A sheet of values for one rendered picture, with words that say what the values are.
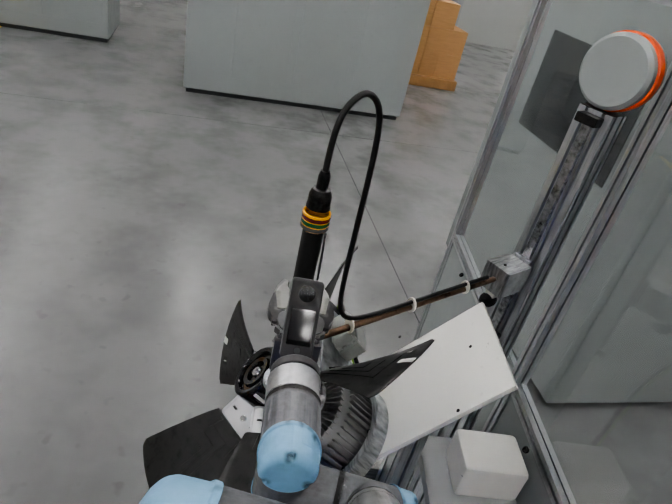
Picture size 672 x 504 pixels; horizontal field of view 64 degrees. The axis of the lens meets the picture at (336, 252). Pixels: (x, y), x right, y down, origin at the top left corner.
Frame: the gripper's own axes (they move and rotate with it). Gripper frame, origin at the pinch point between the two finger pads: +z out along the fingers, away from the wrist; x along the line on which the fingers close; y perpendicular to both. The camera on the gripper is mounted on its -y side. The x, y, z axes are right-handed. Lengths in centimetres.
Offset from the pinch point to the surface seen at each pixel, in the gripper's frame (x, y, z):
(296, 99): -7, 144, 560
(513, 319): 58, 25, 34
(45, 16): -332, 133, 660
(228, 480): -7.0, 33.9, -15.3
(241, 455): -5.5, 32.7, -10.8
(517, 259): 53, 8, 35
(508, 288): 50, 13, 28
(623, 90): 58, -35, 34
